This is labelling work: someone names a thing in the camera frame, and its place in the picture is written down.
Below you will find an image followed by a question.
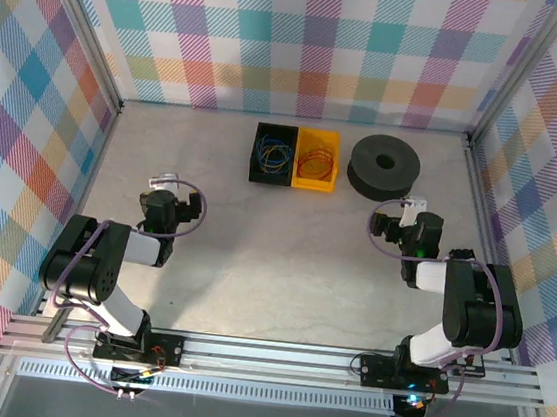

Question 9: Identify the black spool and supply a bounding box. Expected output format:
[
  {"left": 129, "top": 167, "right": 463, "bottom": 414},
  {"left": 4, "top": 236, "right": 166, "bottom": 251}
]
[{"left": 342, "top": 131, "right": 425, "bottom": 208}]

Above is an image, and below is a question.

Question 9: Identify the black plastic bin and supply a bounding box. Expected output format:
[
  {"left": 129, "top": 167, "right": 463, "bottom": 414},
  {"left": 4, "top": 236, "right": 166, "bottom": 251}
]
[{"left": 247, "top": 121, "right": 301, "bottom": 189}]

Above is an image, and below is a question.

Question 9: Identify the yellow plastic bin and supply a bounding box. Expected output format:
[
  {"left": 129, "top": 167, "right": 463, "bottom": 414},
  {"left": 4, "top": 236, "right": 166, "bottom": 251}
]
[{"left": 289, "top": 126, "right": 344, "bottom": 195}]

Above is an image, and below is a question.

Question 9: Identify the small circuit board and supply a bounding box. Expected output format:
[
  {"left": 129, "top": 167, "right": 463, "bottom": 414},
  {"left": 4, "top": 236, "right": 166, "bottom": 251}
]
[
  {"left": 108, "top": 361, "right": 160, "bottom": 392},
  {"left": 393, "top": 391, "right": 432, "bottom": 417}
]

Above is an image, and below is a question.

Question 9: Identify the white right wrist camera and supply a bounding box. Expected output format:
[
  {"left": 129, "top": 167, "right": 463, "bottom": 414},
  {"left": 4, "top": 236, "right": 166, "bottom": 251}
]
[{"left": 399, "top": 196, "right": 431, "bottom": 231}]

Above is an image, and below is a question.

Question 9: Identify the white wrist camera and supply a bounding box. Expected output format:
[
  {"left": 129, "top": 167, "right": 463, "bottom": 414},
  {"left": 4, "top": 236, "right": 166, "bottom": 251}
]
[
  {"left": 399, "top": 196, "right": 431, "bottom": 231},
  {"left": 148, "top": 169, "right": 183, "bottom": 193}
]

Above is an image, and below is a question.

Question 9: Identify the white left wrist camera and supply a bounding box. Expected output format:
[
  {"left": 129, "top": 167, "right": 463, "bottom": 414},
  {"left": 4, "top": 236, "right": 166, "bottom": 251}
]
[{"left": 148, "top": 169, "right": 183, "bottom": 193}]

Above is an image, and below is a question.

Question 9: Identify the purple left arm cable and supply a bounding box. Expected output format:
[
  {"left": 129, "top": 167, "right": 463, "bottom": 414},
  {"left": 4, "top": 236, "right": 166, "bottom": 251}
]
[{"left": 39, "top": 166, "right": 212, "bottom": 405}]

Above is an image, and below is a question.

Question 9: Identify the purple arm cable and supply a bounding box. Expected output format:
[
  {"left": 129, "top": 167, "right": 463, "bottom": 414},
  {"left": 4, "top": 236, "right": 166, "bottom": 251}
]
[
  {"left": 345, "top": 196, "right": 516, "bottom": 417},
  {"left": 39, "top": 166, "right": 212, "bottom": 405}
]

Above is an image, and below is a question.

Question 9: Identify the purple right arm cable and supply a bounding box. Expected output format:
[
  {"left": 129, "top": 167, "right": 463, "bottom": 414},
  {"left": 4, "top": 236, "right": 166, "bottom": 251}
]
[{"left": 345, "top": 196, "right": 516, "bottom": 417}]

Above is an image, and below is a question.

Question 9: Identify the aluminium side rail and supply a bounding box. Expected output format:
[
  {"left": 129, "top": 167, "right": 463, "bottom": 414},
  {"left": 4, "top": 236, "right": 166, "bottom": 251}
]
[
  {"left": 437, "top": 133, "right": 544, "bottom": 368},
  {"left": 32, "top": 97, "right": 125, "bottom": 325}
]

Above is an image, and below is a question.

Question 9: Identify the blue wire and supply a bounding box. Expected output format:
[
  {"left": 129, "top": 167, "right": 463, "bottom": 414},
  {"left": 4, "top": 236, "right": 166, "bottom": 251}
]
[{"left": 255, "top": 134, "right": 296, "bottom": 177}]

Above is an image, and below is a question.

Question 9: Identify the yellow wire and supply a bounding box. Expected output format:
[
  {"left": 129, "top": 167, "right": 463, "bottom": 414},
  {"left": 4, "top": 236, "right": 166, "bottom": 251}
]
[{"left": 256, "top": 135, "right": 293, "bottom": 175}]

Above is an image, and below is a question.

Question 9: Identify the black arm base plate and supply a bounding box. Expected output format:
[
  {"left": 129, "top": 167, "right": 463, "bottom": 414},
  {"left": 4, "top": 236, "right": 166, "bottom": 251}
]
[
  {"left": 356, "top": 352, "right": 454, "bottom": 396},
  {"left": 91, "top": 326, "right": 188, "bottom": 369}
]

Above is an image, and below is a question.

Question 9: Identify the grey metal bracket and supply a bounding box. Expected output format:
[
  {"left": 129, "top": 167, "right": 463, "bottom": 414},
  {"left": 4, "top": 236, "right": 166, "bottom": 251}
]
[{"left": 40, "top": 300, "right": 75, "bottom": 347}]

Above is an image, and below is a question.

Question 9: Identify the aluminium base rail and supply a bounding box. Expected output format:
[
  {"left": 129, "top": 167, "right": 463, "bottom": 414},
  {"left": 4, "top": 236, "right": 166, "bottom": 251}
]
[{"left": 0, "top": 306, "right": 551, "bottom": 417}]

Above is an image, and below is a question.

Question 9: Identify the slotted white cable duct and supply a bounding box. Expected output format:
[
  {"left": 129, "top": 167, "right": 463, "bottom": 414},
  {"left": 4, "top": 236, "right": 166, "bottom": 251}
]
[{"left": 16, "top": 357, "right": 397, "bottom": 417}]

